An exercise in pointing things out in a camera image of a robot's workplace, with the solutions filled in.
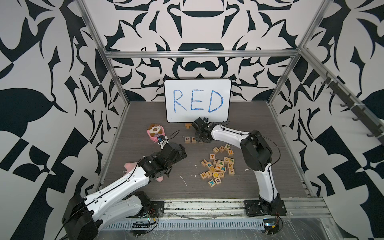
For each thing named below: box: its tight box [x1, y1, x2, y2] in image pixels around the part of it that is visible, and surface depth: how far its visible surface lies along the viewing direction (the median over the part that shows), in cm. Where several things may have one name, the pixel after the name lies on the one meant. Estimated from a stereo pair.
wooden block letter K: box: [208, 179, 217, 188], surface depth 81 cm
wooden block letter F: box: [228, 168, 235, 176], surface depth 86 cm
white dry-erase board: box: [164, 79, 232, 123], surface depth 98 cm
